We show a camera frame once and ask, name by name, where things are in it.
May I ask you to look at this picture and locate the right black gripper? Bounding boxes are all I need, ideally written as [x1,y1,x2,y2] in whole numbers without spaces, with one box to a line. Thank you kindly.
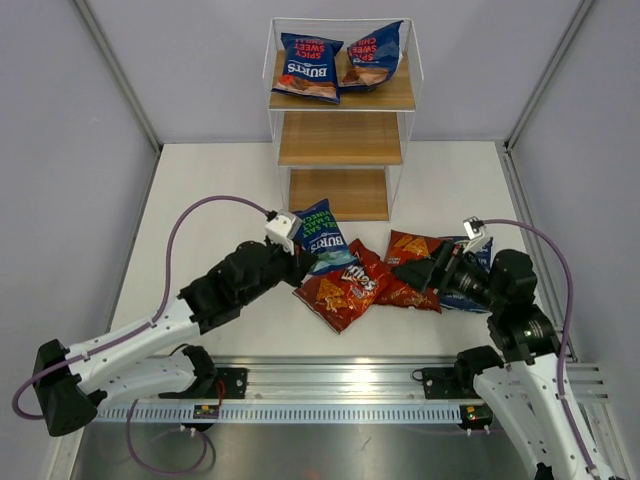
[391,238,504,312]

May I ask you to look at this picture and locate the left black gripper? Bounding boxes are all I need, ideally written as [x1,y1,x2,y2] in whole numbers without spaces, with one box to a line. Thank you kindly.
[239,238,318,307]

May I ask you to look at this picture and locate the Burts sea salt vinegar bag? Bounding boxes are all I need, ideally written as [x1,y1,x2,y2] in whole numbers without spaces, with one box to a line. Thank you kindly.
[295,198,357,275]

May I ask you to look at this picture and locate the Kettle sea salt vinegar bag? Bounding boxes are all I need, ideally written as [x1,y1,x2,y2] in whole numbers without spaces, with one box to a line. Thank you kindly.
[439,236,493,314]

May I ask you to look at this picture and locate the Burts spicy chilli bag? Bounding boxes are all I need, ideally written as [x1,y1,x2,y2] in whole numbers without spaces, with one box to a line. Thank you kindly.
[339,20,404,92]
[271,32,343,104]

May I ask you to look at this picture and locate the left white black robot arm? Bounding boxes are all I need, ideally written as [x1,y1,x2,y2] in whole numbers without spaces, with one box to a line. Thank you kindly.
[33,241,317,437]

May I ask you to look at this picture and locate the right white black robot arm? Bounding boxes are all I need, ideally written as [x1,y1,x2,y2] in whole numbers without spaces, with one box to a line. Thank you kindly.
[392,242,617,479]

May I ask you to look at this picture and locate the small red Doritos bag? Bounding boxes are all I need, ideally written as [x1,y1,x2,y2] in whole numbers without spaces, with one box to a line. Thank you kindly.
[374,230,442,313]

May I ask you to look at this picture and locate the large red Doritos bag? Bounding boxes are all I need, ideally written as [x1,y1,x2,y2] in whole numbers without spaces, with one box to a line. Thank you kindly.
[293,239,393,334]

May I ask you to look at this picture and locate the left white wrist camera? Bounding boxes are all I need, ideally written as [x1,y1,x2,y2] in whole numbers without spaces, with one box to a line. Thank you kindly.
[265,210,302,255]

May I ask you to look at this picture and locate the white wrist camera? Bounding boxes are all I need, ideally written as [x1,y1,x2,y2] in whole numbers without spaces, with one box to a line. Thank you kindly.
[463,216,491,254]
[265,210,302,255]

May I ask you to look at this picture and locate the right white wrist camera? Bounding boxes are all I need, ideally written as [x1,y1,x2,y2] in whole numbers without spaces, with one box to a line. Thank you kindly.
[463,216,491,254]

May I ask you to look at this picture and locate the white wire wooden shelf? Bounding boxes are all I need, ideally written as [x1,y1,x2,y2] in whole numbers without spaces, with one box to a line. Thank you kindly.
[262,18,424,221]

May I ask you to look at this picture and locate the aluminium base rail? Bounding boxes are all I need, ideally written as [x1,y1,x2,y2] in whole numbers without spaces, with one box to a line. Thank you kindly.
[99,354,609,406]

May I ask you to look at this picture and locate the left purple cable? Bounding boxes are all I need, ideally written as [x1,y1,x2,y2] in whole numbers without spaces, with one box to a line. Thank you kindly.
[12,195,274,422]

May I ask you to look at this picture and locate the white slotted cable duct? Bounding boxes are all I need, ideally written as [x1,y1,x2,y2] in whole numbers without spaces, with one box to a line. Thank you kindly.
[97,403,462,424]

